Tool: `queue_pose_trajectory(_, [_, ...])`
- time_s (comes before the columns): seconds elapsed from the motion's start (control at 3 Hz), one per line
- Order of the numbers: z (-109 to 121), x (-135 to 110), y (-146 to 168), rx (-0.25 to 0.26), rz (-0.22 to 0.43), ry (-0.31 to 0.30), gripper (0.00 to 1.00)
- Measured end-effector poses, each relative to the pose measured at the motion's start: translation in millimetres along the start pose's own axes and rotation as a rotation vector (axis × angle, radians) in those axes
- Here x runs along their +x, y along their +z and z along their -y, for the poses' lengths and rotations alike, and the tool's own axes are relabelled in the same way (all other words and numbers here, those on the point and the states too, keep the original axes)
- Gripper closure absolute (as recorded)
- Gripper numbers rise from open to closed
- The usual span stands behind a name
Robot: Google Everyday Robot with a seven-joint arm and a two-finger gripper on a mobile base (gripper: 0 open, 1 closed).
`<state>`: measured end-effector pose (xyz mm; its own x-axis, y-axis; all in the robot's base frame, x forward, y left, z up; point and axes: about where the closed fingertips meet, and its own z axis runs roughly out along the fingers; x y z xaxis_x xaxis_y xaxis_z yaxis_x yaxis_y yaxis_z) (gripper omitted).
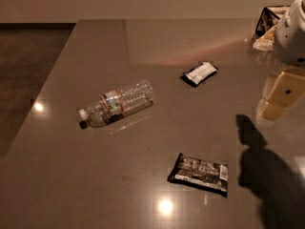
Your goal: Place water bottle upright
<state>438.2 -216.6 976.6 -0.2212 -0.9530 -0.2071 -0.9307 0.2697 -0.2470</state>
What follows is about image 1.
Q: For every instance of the clear plastic water bottle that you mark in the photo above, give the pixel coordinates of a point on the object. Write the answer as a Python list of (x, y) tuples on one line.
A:
[(117, 104)]

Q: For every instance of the white and black snack packet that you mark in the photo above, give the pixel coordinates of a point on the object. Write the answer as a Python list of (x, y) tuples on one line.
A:
[(199, 73)]

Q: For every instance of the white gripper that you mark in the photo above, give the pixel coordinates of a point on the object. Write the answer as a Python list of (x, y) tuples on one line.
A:
[(291, 37)]

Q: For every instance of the black wire basket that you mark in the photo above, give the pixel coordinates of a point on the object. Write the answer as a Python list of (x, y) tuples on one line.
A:
[(269, 17)]

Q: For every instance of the black snack bar wrapper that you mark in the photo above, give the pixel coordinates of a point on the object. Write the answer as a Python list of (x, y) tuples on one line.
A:
[(201, 174)]

